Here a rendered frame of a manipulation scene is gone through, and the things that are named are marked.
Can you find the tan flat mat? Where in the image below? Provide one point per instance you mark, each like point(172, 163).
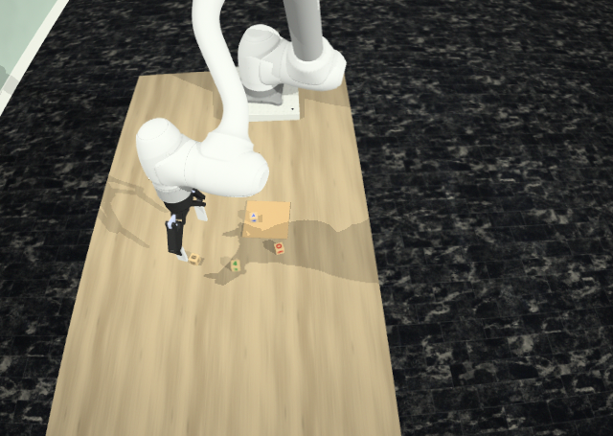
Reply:
point(273, 220)

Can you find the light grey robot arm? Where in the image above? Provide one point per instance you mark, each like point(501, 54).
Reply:
point(225, 163)

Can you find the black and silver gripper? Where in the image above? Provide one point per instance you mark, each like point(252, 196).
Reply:
point(175, 227)

